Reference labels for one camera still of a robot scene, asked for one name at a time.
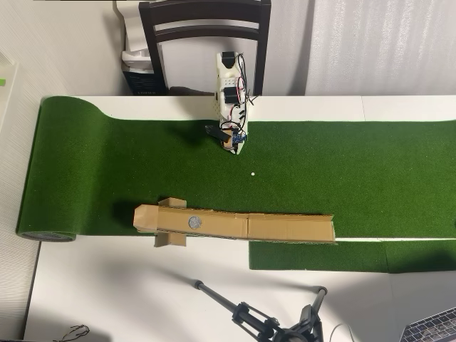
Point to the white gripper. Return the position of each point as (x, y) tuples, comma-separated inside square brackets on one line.
[(236, 149)]

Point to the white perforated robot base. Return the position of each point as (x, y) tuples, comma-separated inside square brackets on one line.
[(216, 107)]

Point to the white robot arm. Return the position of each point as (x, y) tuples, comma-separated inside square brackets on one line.
[(226, 76)]

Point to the round gray mark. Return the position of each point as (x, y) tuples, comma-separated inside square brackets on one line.
[(195, 222)]

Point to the long green turf mat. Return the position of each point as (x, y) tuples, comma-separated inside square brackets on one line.
[(320, 171)]

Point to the brown cardboard ramp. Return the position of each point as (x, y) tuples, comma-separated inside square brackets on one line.
[(285, 228)]

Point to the dark blue box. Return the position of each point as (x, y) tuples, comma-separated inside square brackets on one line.
[(142, 83)]

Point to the green turf strip piece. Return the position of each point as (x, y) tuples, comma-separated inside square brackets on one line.
[(320, 256)]

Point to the dark wooden chair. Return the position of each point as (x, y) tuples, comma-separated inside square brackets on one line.
[(149, 35)]

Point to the white foam packaging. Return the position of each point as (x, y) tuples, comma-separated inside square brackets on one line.
[(133, 25)]

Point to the black tripod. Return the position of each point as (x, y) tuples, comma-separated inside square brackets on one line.
[(246, 317)]

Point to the white curtain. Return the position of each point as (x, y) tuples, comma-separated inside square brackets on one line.
[(381, 46)]

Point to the gray laptop keyboard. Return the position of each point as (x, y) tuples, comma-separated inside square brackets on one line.
[(431, 327)]

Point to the blue camera circuit board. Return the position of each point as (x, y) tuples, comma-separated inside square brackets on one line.
[(239, 137)]

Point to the cardboard camera mount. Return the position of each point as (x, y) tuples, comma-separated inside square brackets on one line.
[(227, 140)]

